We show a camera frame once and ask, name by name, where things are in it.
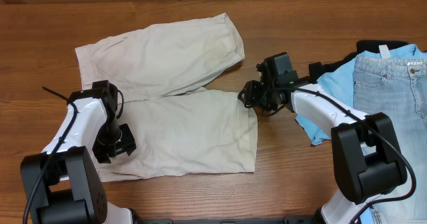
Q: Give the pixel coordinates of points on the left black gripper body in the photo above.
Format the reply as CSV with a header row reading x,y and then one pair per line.
x,y
117,147

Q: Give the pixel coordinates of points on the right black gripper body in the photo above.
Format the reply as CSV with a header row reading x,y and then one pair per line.
x,y
250,92

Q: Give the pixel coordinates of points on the beige shorts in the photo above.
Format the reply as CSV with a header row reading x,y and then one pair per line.
x,y
179,125

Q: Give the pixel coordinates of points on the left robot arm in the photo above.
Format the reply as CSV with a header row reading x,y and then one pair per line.
x,y
61,183

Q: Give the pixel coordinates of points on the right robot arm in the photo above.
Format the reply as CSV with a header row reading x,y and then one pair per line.
x,y
368,164

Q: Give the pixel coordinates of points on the light blue shirt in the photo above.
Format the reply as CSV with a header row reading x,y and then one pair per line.
x,y
340,84

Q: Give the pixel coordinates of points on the light blue denim jeans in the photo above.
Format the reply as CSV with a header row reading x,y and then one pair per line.
x,y
397,87

